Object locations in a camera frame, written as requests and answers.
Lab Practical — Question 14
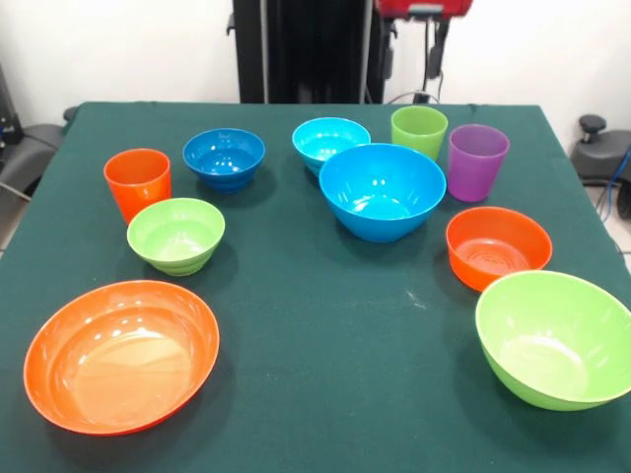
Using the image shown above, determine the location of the small orange bowl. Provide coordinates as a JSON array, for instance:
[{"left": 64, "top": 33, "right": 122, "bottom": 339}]
[{"left": 445, "top": 206, "right": 554, "bottom": 293}]

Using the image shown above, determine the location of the large blue bowl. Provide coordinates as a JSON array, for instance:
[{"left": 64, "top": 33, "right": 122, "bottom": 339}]
[{"left": 317, "top": 142, "right": 448, "bottom": 243}]

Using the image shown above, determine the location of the small turquoise bowl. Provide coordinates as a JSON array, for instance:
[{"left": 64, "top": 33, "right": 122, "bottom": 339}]
[{"left": 291, "top": 116, "right": 372, "bottom": 177}]

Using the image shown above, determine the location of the dark green tablecloth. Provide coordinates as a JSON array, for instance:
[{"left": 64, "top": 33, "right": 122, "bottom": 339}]
[{"left": 0, "top": 101, "right": 631, "bottom": 473}]

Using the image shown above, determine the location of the dark blue bowl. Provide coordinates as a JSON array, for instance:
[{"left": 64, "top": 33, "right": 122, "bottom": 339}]
[{"left": 181, "top": 127, "right": 267, "bottom": 194}]

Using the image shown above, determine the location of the small green bowl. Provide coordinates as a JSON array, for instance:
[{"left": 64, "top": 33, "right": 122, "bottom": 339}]
[{"left": 126, "top": 197, "right": 227, "bottom": 277}]

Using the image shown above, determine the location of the green cup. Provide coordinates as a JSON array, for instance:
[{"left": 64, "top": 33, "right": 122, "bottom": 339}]
[{"left": 390, "top": 104, "right": 450, "bottom": 163}]

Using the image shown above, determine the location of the purple cup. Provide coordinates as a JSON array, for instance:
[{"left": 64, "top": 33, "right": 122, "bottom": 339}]
[{"left": 447, "top": 123, "right": 511, "bottom": 204}]

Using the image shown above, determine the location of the orange cup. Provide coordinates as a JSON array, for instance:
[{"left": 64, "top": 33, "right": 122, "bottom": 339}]
[{"left": 103, "top": 148, "right": 174, "bottom": 226}]

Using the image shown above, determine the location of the large orange bowl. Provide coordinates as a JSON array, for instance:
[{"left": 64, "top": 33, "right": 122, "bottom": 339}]
[{"left": 23, "top": 279, "right": 221, "bottom": 437}]

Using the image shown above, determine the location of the large green bowl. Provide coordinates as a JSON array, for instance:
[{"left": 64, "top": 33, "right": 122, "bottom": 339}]
[{"left": 474, "top": 269, "right": 631, "bottom": 413}]

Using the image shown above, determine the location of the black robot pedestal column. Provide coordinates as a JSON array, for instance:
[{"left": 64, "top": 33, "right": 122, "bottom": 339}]
[{"left": 226, "top": 0, "right": 398, "bottom": 104}]

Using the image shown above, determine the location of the grey pedestal leg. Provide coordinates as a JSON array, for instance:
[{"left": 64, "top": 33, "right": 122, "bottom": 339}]
[
  {"left": 571, "top": 114, "right": 631, "bottom": 183},
  {"left": 0, "top": 122, "right": 68, "bottom": 198}
]

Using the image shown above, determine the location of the blue cable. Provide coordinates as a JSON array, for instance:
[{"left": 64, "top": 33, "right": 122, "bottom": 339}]
[{"left": 596, "top": 147, "right": 631, "bottom": 221}]

